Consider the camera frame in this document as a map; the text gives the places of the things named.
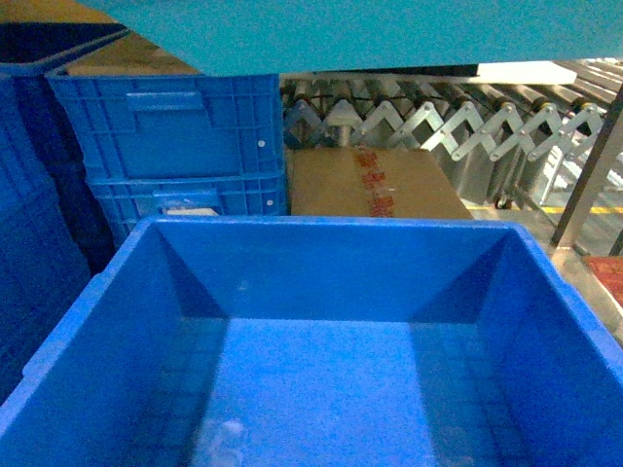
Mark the light blue plastic tray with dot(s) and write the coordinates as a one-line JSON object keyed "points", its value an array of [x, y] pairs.
{"points": [[238, 38]]}

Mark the dark blue crate stack left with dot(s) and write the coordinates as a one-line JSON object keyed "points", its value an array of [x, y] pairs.
{"points": [[53, 233]]}

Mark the brown cardboard box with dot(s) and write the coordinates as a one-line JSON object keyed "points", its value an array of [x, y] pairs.
{"points": [[371, 182]]}

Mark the large blue open crate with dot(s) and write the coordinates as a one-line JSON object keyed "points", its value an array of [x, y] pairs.
{"points": [[298, 341]]}

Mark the blue crate under lidded crate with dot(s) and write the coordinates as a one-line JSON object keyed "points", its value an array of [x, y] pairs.
{"points": [[125, 202]]}

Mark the blue crate with cardboard lid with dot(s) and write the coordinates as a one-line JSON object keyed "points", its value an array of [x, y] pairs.
{"points": [[139, 112]]}

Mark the expandable roller conveyor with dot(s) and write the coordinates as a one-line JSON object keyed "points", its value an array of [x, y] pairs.
{"points": [[496, 143]]}

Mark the white foam board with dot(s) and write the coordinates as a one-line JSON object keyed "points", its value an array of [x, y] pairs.
{"points": [[545, 73]]}

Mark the metal frame post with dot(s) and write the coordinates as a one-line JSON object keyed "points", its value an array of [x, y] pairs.
{"points": [[593, 176]]}

